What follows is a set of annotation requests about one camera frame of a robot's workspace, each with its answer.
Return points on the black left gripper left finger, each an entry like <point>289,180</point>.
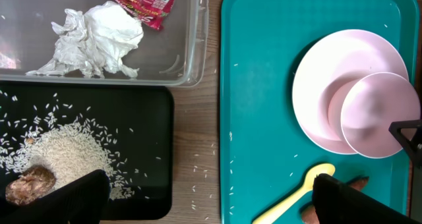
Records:
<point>81,201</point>

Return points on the clear plastic waste bin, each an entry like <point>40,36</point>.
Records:
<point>173,56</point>

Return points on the brown carrot-like food scrap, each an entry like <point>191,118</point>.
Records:
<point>309,215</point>

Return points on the pink round plate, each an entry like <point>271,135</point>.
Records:
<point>332,62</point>

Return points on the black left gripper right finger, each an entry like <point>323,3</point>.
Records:
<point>337,203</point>

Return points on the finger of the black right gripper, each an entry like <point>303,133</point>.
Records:
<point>412,145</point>

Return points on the black plastic tray bin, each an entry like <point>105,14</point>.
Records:
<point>148,118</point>

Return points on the white tissue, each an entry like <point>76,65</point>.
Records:
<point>94,42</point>

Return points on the brown shiitake mushroom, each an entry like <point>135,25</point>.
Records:
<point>34,183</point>

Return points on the pink bowl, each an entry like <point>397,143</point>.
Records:
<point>362,110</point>

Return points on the yellow plastic spoon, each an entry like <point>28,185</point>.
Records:
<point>279,209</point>

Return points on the pile of white rice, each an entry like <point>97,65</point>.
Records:
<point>72,151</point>

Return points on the teal serving tray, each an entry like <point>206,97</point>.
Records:
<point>264,154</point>

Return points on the red snack wrapper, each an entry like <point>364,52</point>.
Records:
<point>150,12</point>

